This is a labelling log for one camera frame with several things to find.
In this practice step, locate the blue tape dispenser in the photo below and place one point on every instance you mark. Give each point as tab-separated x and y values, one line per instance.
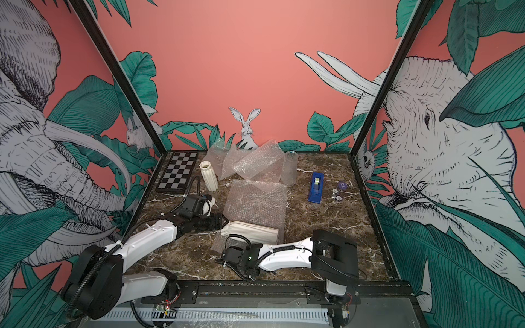
316	188

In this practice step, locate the small white ribbed vase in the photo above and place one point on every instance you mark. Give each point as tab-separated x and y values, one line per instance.
209	176

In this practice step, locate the left black frame post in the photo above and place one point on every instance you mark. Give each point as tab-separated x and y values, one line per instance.
91	26

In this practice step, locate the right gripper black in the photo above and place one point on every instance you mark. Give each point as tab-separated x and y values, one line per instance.
249	250

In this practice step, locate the black front mounting rail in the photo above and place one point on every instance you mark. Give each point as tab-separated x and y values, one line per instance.
313	291

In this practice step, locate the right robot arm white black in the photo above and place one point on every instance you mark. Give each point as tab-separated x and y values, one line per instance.
331	256

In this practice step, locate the right black frame post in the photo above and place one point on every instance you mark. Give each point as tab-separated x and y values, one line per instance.
407	41

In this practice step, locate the black white chessboard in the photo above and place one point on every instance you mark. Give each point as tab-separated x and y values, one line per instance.
178	173

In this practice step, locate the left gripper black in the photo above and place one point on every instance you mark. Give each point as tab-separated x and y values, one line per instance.
214	225

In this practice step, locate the large white ribbed vase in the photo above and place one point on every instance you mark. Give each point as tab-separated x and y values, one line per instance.
254	233

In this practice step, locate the black frame post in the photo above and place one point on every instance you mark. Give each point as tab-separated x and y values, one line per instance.
407	41
91	26

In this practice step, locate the white slotted cable duct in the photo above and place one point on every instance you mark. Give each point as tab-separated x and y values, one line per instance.
294	315

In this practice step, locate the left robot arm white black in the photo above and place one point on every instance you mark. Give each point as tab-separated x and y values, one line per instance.
98	282

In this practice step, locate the crumpled bubble wrap pile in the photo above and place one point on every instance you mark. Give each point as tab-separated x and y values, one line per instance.
263	164

